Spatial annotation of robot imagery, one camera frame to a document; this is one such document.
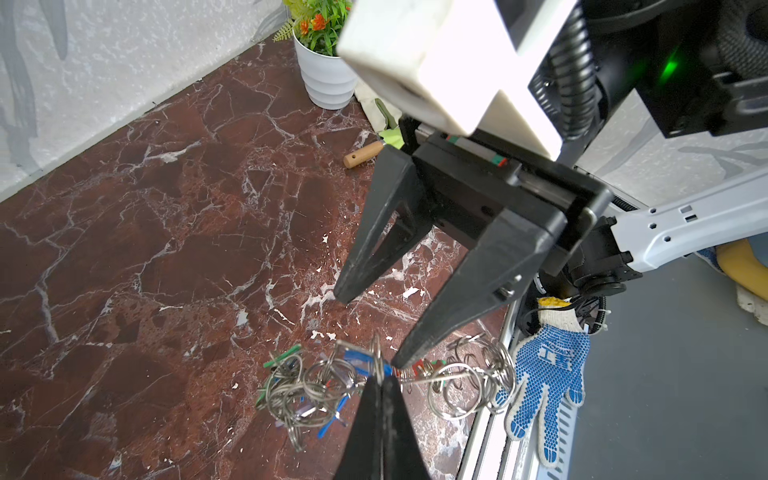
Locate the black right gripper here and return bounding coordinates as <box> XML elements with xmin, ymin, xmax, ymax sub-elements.
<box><xmin>334</xmin><ymin>116</ymin><xmax>614</xmax><ymax>369</ymax></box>

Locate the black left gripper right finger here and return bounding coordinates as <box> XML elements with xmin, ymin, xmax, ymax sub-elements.
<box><xmin>382</xmin><ymin>377</ymin><xmax>430</xmax><ymax>480</ymax></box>

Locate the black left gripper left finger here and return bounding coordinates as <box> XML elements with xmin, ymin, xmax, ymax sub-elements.
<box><xmin>334</xmin><ymin>378</ymin><xmax>383</xmax><ymax>480</ymax></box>

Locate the steel key ring disc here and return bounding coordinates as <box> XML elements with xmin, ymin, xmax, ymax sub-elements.
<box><xmin>255</xmin><ymin>333</ymin><xmax>517</xmax><ymax>452</ymax></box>

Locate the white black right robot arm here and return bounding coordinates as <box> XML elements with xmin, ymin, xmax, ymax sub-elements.
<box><xmin>334</xmin><ymin>1</ymin><xmax>767</xmax><ymax>368</ymax></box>

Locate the green garden trowel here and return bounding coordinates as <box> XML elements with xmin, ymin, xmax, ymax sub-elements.
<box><xmin>343</xmin><ymin>128</ymin><xmax>404</xmax><ymax>169</ymax></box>

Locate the beige work glove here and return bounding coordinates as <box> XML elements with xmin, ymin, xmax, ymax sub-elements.
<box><xmin>354</xmin><ymin>80</ymin><xmax>402</xmax><ymax>133</ymax></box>

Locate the blue dotted work glove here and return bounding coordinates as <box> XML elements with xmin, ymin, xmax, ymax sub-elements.
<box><xmin>504</xmin><ymin>297</ymin><xmax>590</xmax><ymax>468</ymax></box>

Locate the white potted flower plant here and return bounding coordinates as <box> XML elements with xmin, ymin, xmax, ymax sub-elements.
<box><xmin>273</xmin><ymin>0</ymin><xmax>358</xmax><ymax>110</ymax></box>

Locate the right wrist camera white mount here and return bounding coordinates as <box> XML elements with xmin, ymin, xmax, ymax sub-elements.
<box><xmin>337</xmin><ymin>1</ymin><xmax>576</xmax><ymax>160</ymax></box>

